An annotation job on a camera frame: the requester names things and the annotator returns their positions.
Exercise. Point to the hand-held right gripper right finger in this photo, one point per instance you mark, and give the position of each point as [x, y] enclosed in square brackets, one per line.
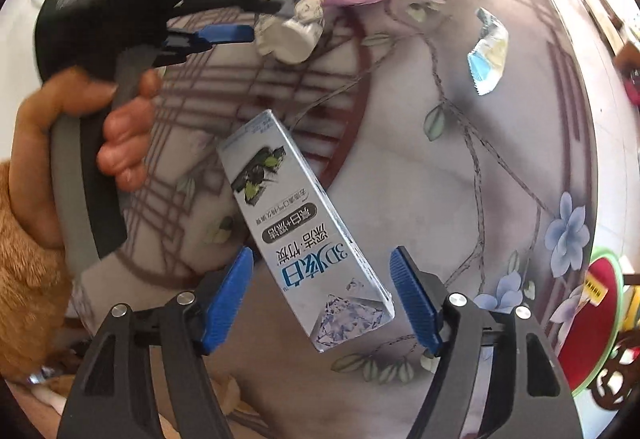
[415, 301]

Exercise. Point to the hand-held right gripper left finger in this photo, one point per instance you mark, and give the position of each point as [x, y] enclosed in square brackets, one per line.
[230, 301]

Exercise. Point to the grey toothpaste box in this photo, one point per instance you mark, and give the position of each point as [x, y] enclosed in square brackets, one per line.
[300, 229]

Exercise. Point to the green and red waste bin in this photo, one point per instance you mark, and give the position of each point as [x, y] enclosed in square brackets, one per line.
[595, 329]

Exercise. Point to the person's left forearm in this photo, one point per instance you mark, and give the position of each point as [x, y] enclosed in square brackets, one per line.
[25, 294]

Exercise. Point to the person's left hand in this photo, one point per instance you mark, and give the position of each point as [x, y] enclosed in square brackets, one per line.
[125, 134]

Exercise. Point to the floral patterned tablecloth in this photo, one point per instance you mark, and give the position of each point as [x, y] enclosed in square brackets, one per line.
[425, 144]

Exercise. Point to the small yellow box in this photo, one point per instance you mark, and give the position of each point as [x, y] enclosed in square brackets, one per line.
[595, 290]

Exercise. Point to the carved dark wooden chair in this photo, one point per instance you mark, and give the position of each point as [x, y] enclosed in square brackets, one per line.
[617, 384]

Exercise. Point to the white and blue wrapper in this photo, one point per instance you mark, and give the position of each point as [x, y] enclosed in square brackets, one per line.
[489, 51]

